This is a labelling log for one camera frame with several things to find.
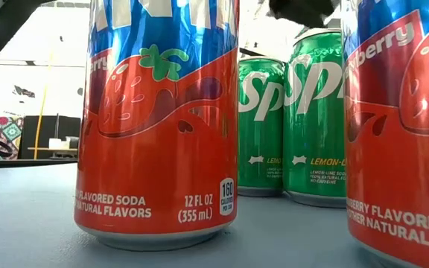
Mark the green Sprite can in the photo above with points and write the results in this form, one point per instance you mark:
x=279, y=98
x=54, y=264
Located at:
x=313, y=130
x=261, y=141

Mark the red Fanta strawberry can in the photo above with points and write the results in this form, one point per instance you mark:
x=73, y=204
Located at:
x=404, y=167
x=155, y=167

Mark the black partition panel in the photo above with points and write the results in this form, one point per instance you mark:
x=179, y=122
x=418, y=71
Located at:
x=65, y=126

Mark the wooden desk with white boxes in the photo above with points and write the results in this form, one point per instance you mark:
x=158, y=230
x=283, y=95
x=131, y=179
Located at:
x=56, y=143

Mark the dark ceiling fixture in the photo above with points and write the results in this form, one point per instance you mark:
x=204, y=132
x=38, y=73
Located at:
x=24, y=92

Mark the colourful patchwork quilt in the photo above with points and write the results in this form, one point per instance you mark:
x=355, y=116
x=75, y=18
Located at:
x=2, y=124

